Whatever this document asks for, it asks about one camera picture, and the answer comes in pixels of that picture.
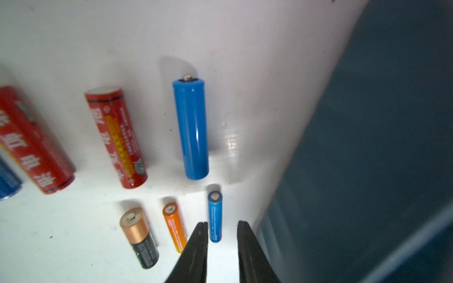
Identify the thin orange battery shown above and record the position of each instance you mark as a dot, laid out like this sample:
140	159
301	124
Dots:
175	226

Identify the teal plastic storage box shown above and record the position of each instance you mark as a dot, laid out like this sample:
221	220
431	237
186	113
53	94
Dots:
368	194

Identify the small blue battery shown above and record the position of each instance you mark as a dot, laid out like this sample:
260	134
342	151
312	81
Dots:
215	215

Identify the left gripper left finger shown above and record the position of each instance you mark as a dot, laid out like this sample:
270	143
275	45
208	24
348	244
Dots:
191	266

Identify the blue slim battery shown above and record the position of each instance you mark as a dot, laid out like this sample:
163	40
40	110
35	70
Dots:
11	184

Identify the small Duracell battery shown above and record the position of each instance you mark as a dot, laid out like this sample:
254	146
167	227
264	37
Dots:
137	231

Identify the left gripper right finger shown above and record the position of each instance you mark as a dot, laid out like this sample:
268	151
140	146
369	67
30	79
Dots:
253	265

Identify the red Huahong battery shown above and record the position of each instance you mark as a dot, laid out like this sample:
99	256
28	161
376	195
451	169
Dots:
25	141

